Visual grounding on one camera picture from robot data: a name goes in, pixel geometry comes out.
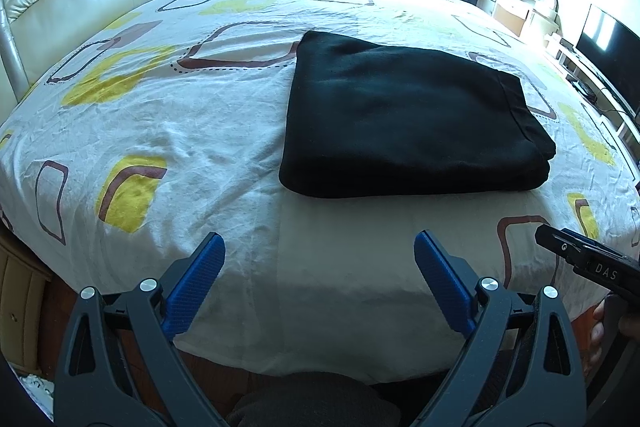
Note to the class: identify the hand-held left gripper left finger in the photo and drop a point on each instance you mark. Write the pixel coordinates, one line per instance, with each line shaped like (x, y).
(195, 282)

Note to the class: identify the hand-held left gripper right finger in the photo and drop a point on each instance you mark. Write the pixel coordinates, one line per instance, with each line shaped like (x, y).
(442, 279)

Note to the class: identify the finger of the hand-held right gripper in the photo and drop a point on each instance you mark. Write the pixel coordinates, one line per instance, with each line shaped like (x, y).
(555, 244)

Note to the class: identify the black pants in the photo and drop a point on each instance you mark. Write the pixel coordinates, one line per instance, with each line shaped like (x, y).
(400, 122)

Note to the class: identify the person's right hand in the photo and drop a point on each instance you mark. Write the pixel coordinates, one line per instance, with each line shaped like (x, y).
(597, 337)

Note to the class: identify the printed white bed sheet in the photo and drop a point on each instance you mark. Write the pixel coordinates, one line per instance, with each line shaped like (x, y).
(200, 147)

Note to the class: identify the white television stand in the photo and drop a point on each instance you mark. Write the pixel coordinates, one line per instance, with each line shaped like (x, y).
(595, 92)

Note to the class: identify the person's dark clothing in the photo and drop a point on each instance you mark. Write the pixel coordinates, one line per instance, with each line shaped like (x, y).
(315, 402)

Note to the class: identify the beige bedside cabinet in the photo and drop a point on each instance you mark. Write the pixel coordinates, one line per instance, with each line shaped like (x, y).
(22, 302)

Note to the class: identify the white patterned cloth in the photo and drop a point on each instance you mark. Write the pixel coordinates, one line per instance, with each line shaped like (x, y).
(37, 399)

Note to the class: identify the black flat television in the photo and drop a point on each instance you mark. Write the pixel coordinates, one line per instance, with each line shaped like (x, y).
(612, 47)

